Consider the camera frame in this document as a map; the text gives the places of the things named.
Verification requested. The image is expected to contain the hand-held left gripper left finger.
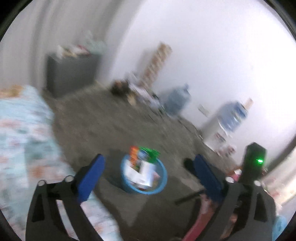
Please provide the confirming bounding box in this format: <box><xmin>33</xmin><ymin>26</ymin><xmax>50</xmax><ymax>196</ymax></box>
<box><xmin>25</xmin><ymin>153</ymin><xmax>105</xmax><ymax>241</ymax></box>

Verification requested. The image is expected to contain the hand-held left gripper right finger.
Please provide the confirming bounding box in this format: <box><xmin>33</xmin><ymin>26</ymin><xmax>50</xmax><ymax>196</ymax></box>
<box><xmin>194</xmin><ymin>154</ymin><xmax>277</xmax><ymax>241</ymax></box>

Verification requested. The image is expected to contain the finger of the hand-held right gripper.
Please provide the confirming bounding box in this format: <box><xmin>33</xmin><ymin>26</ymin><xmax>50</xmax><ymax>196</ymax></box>
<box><xmin>174</xmin><ymin>189</ymin><xmax>207</xmax><ymax>205</ymax></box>

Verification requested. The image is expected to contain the blue plastic basin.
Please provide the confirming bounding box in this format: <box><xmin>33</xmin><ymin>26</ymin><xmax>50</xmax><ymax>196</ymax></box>
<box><xmin>120</xmin><ymin>152</ymin><xmax>167</xmax><ymax>194</ymax></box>

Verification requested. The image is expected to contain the green chip bag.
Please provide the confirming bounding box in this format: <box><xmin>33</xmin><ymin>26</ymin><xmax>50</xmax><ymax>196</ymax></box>
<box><xmin>139</xmin><ymin>147</ymin><xmax>160</xmax><ymax>163</ymax></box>

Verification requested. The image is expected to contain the red plastic item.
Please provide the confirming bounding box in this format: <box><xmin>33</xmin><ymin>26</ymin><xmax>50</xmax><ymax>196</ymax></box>
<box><xmin>183</xmin><ymin>195</ymin><xmax>222</xmax><ymax>241</ymax></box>

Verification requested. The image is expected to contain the white water dispenser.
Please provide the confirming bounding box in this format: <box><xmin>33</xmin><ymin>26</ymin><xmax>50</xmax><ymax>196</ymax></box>
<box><xmin>202</xmin><ymin>116</ymin><xmax>232</xmax><ymax>151</ymax></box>

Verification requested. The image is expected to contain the blue water jug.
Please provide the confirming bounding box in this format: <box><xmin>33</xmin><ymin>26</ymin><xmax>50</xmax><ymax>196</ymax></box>
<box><xmin>164</xmin><ymin>84</ymin><xmax>191</xmax><ymax>115</ymax></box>
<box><xmin>217</xmin><ymin>101</ymin><xmax>249</xmax><ymax>135</ymax></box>

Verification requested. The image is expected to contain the blue floral blanket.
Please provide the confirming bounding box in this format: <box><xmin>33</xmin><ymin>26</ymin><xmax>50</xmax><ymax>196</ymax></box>
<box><xmin>0</xmin><ymin>85</ymin><xmax>123</xmax><ymax>241</ymax></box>

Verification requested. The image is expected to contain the black box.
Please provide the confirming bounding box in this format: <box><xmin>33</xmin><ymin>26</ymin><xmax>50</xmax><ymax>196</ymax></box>
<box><xmin>111</xmin><ymin>80</ymin><xmax>130</xmax><ymax>95</ymax></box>

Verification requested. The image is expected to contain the grey cabinet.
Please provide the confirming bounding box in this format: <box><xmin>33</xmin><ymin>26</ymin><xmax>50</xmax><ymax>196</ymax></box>
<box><xmin>46</xmin><ymin>52</ymin><xmax>102</xmax><ymax>98</ymax></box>

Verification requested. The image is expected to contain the patterned cardboard tube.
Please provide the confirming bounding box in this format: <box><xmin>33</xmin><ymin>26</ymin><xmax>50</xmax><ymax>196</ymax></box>
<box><xmin>139</xmin><ymin>42</ymin><xmax>173</xmax><ymax>90</ymax></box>

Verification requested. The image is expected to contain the green storage basket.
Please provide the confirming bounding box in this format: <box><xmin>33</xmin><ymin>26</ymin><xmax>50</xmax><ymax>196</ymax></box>
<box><xmin>89</xmin><ymin>40</ymin><xmax>107</xmax><ymax>55</ymax></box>

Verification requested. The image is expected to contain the grey curtain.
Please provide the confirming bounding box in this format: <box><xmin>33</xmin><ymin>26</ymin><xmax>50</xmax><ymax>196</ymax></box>
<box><xmin>0</xmin><ymin>0</ymin><xmax>144</xmax><ymax>93</ymax></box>

